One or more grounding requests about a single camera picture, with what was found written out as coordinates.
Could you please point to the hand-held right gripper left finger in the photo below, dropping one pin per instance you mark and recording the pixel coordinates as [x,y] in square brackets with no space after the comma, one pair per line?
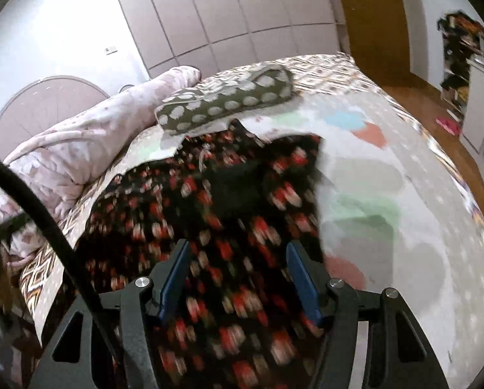
[175,281]

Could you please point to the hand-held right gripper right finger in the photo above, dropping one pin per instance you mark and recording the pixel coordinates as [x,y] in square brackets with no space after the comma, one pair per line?
[302,287]

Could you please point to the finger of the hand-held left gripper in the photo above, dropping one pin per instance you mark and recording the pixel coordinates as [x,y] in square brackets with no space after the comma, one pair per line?
[7,227]

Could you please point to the black floral garment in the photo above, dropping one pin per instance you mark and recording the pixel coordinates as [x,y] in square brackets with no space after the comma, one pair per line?
[234,227]

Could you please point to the heart patterned quilt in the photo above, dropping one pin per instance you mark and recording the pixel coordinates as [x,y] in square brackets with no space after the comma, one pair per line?
[387,210]

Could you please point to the pink fluffy blanket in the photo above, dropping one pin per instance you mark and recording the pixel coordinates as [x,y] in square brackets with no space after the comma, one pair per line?
[84,137]

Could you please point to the pink rounded headboard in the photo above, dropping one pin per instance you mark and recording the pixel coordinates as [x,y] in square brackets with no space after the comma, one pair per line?
[35,105]

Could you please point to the olive polka dot bolster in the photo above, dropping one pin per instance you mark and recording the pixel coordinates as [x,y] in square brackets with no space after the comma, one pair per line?
[225,101]

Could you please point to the pink slipper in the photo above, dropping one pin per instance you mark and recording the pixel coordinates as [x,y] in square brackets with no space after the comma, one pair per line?
[448,125]

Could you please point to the grey media cabinet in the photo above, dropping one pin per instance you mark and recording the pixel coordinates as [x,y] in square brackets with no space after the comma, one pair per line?
[479,101]

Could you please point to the brown wooden door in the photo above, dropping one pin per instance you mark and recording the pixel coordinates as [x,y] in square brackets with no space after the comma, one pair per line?
[371,28]

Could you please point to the grey panelled wardrobe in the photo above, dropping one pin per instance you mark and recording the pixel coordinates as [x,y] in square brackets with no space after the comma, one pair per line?
[225,8]

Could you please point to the cluttered open shelf rack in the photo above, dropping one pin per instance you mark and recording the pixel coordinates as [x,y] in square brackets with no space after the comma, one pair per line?
[456,48]

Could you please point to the white wall switch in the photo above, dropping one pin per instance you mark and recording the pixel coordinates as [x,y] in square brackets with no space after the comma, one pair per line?
[110,50]

